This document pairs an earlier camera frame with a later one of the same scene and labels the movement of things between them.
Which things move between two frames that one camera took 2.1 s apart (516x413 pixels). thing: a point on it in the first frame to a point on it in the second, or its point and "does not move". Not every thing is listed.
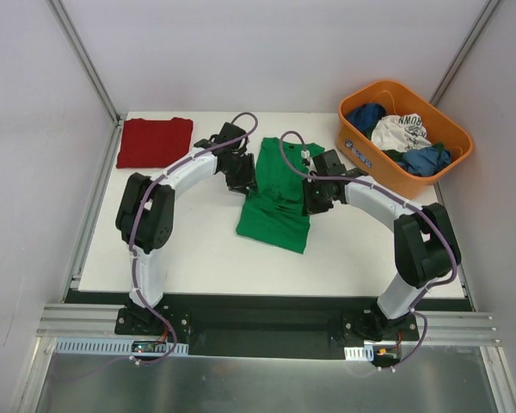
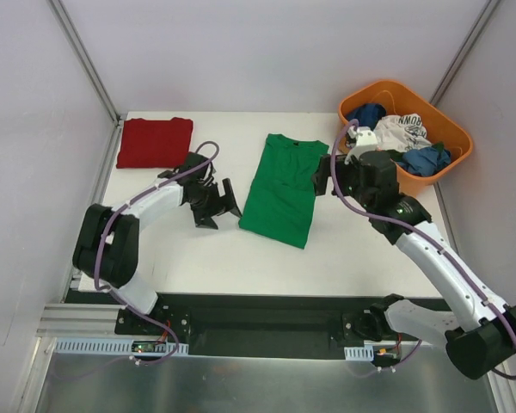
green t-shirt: x=273 y=213 does not move
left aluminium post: x=91 y=69 does not move
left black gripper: x=242 y=177 to x=212 y=200
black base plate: x=271 y=325 does not move
